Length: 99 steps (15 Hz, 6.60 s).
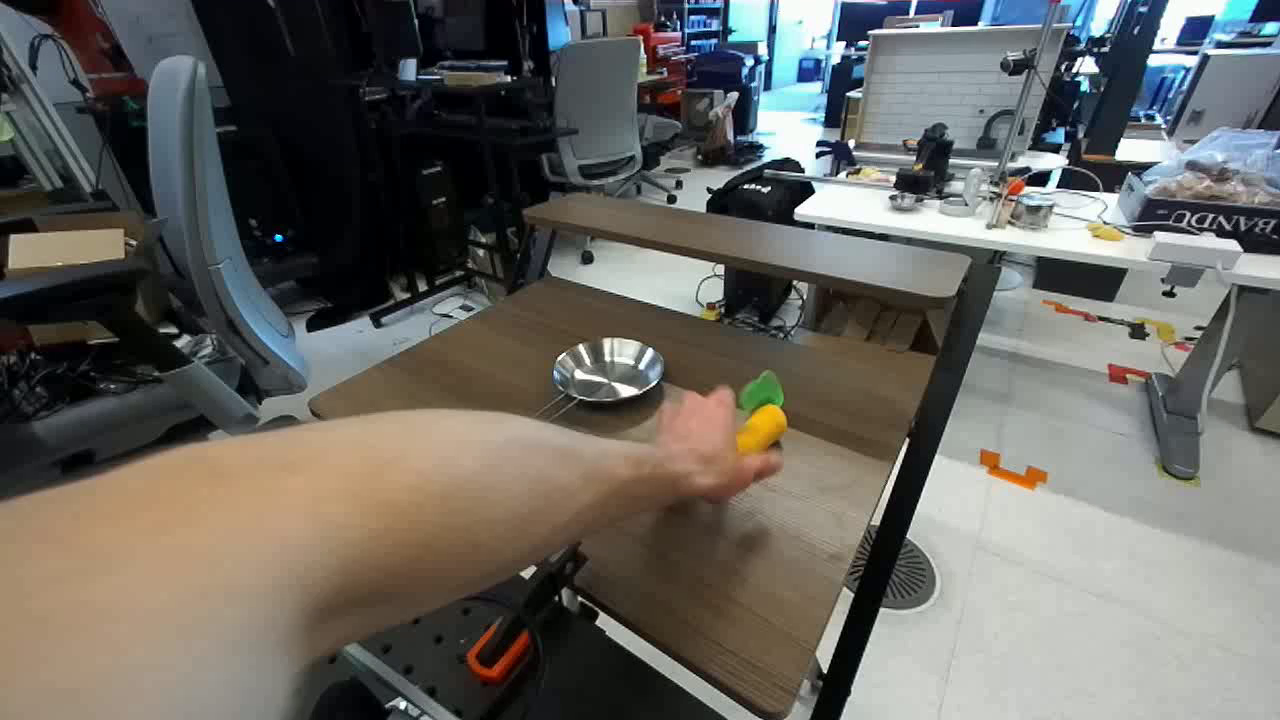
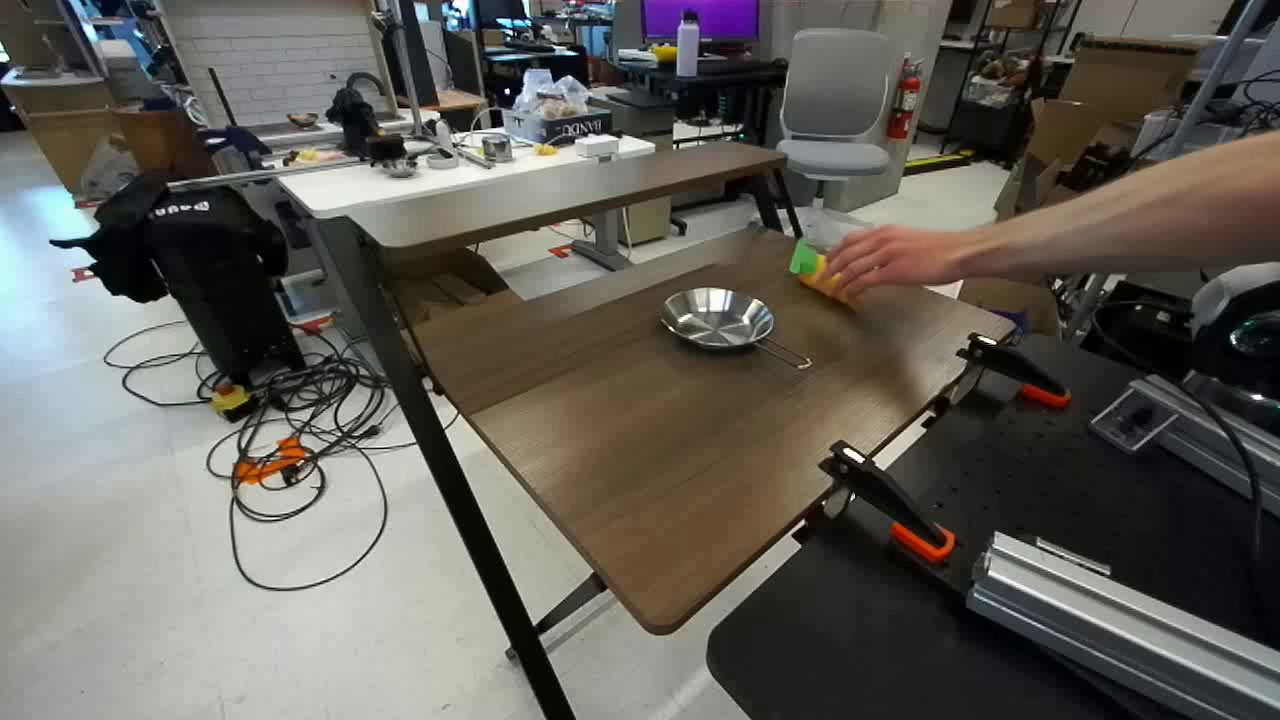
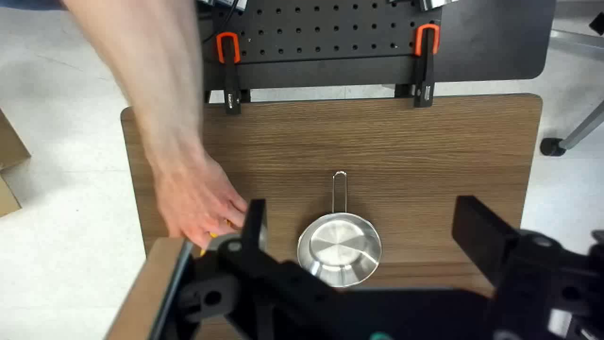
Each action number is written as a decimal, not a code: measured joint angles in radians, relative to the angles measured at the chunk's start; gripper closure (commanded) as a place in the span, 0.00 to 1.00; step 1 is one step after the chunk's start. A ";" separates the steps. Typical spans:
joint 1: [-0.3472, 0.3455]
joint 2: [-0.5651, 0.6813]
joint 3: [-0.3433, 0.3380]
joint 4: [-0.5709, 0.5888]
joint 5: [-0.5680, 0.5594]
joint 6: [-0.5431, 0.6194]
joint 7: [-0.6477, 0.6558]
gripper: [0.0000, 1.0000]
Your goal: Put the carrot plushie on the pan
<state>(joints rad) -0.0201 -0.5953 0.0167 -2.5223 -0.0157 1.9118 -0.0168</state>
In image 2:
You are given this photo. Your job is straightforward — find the orange carrot plushie green top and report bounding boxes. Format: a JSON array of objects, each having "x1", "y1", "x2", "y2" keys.
[{"x1": 783, "y1": 235, "x2": 855, "y2": 307}]

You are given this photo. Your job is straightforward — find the thin black cable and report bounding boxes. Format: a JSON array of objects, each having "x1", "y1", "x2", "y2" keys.
[{"x1": 1101, "y1": 295, "x2": 1274, "y2": 602}]

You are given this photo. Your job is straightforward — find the orange cable plug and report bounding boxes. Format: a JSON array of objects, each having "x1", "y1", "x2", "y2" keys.
[{"x1": 233, "y1": 430, "x2": 316, "y2": 488}]

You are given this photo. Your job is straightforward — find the small silver metal pan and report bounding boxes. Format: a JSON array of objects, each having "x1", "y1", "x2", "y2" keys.
[{"x1": 658, "y1": 278, "x2": 819, "y2": 377}]

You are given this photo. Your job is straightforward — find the red fire extinguisher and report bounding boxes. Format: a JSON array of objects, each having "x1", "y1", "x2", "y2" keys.
[{"x1": 884, "y1": 52, "x2": 929, "y2": 147}]

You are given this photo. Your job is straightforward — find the black printed cardboard box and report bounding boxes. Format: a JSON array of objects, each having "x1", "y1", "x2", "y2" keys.
[{"x1": 535, "y1": 106, "x2": 617, "y2": 147}]

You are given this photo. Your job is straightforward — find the white desk grey legs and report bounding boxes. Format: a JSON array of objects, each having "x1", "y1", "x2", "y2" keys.
[{"x1": 276, "y1": 127, "x2": 794, "y2": 277}]

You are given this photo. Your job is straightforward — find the black desk device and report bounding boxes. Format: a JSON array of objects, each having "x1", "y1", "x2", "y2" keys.
[{"x1": 325, "y1": 69, "x2": 394, "y2": 165}]

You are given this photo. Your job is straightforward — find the brown cardboard boxes stack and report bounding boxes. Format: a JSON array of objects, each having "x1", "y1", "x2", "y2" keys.
[{"x1": 992, "y1": 35, "x2": 1206, "y2": 224}]

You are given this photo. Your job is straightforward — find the black table frame leg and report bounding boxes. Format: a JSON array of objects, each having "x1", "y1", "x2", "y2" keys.
[{"x1": 313, "y1": 213, "x2": 612, "y2": 720}]

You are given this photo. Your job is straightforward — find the bare human hand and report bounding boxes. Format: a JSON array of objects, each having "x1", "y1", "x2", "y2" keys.
[{"x1": 815, "y1": 221, "x2": 984, "y2": 304}]

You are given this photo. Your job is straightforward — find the monitor with purple screen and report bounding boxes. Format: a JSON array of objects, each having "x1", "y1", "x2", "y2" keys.
[{"x1": 638, "y1": 0, "x2": 765, "y2": 47}]

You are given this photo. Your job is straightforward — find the clear plastic bag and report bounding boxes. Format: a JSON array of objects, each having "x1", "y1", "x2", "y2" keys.
[{"x1": 504, "y1": 69, "x2": 596, "y2": 144}]

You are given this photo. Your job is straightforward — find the short aluminium extrusion rail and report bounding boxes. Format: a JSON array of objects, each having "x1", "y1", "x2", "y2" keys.
[{"x1": 966, "y1": 529, "x2": 1280, "y2": 720}]

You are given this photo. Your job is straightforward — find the aluminium corner bracket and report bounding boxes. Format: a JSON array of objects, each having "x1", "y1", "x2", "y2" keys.
[{"x1": 1090, "y1": 377, "x2": 1201, "y2": 458}]

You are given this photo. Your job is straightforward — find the black perforated breadboard table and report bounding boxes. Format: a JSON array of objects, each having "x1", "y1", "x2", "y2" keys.
[{"x1": 705, "y1": 332, "x2": 1280, "y2": 720}]

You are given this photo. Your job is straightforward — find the white perforated panel board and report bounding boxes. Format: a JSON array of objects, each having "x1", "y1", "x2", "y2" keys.
[{"x1": 158, "y1": 0, "x2": 394, "y2": 133}]

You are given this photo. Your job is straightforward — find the white water bottle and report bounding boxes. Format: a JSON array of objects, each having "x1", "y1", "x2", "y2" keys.
[{"x1": 671, "y1": 8, "x2": 705, "y2": 81}]

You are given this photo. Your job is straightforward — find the black bag on stand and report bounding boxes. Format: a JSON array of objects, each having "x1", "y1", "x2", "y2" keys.
[{"x1": 49, "y1": 168, "x2": 307, "y2": 386}]

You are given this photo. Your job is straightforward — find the black clamp orange handle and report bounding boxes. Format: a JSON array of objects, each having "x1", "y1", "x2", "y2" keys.
[
  {"x1": 811, "y1": 435, "x2": 966, "y2": 572},
  {"x1": 958, "y1": 332, "x2": 1077, "y2": 414}
]

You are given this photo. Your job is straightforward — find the grey office chair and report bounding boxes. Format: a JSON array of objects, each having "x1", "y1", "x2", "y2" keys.
[{"x1": 776, "y1": 24, "x2": 908, "y2": 213}]

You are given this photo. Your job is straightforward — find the long aluminium extrusion rail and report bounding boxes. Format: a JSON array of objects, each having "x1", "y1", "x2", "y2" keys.
[{"x1": 1131, "y1": 371, "x2": 1280, "y2": 520}]

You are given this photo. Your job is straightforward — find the black floor cable tangle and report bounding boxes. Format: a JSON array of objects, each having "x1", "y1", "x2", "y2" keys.
[{"x1": 99, "y1": 316, "x2": 403, "y2": 598}]

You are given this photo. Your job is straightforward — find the brown cardboard box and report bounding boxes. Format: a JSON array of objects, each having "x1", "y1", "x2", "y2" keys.
[{"x1": 15, "y1": 98, "x2": 213, "y2": 206}]

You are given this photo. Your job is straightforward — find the bare human forearm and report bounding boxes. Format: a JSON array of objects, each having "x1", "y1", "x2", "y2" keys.
[{"x1": 966, "y1": 127, "x2": 1280, "y2": 283}]

